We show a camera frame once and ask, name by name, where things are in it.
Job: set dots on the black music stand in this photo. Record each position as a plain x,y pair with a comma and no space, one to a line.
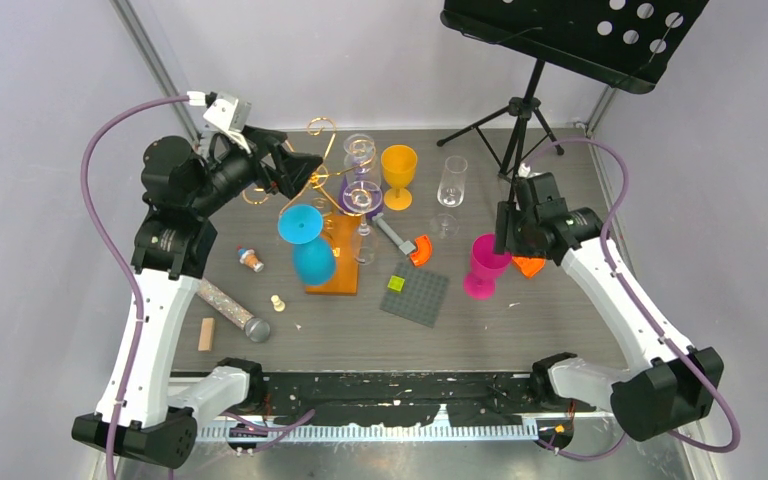
625,45

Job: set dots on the orange curved track piece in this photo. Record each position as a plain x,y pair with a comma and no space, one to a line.
528,266

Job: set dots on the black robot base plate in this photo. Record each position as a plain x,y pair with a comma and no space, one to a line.
401,399

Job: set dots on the small orange curved piece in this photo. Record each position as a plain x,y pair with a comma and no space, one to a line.
422,252

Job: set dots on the gold wire glass rack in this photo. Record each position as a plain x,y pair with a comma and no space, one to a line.
336,224

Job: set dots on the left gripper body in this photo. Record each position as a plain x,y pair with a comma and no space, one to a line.
275,177

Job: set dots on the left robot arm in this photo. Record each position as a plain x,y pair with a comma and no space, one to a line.
137,418

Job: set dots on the magenta plastic goblet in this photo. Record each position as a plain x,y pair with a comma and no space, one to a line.
486,266

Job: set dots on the grey lego baseplate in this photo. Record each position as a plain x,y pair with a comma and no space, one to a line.
422,297

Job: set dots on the small wooden block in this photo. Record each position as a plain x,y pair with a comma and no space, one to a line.
206,335

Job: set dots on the glitter tube with cap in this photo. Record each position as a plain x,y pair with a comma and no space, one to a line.
256,329

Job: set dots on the purple metronome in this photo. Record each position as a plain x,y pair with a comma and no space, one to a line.
360,198

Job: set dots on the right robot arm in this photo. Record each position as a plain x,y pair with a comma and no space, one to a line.
667,382

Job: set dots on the clear wine glass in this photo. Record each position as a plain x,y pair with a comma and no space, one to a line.
364,242

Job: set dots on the green lego brick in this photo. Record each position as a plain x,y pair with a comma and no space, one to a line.
396,283

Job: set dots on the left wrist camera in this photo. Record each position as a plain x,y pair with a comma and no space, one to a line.
224,112

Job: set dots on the blue plastic goblet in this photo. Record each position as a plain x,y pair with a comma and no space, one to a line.
312,256

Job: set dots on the clear champagne flute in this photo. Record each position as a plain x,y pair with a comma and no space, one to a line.
450,195

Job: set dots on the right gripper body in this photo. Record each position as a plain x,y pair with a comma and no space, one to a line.
519,237

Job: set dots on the small clown figurine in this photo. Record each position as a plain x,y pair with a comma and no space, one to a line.
248,258

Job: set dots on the cream chess pawn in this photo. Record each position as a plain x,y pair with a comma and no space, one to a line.
278,304

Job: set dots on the grey plastic bar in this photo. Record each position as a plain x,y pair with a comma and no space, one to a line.
406,247

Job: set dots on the orange plastic goblet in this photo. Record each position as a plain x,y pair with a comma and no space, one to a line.
399,164

